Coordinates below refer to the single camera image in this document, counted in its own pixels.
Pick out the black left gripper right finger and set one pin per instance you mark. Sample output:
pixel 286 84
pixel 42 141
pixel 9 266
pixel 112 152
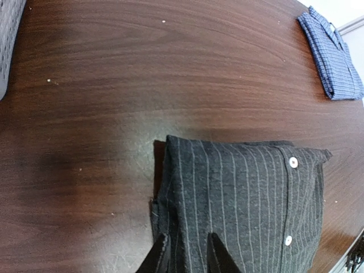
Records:
pixel 218 258

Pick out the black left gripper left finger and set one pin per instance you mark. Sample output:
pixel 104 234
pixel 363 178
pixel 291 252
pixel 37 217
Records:
pixel 158 258

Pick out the black pinstriped long sleeve shirt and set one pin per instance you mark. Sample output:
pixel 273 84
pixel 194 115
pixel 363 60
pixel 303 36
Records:
pixel 263 199

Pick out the light blue checked folded shirt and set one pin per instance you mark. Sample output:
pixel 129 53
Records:
pixel 331 54

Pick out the white plastic laundry basket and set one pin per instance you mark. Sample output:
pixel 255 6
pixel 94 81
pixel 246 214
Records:
pixel 11 14

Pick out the aluminium front rail base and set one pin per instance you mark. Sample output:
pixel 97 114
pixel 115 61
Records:
pixel 352 260

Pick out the right aluminium frame post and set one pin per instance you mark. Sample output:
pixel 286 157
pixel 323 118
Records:
pixel 351 26

